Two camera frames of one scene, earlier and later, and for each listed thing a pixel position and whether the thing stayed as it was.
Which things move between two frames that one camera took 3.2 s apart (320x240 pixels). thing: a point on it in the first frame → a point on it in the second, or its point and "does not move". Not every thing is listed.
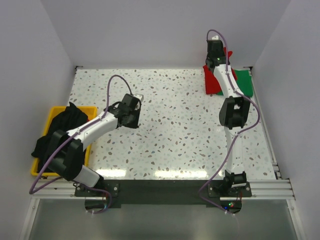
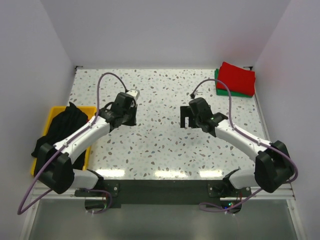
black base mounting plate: x=168 y=192 does not move
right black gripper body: x=222 y=49 → x=198 y=121
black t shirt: x=69 y=117 does not move
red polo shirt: x=211 y=86 → x=237 y=79
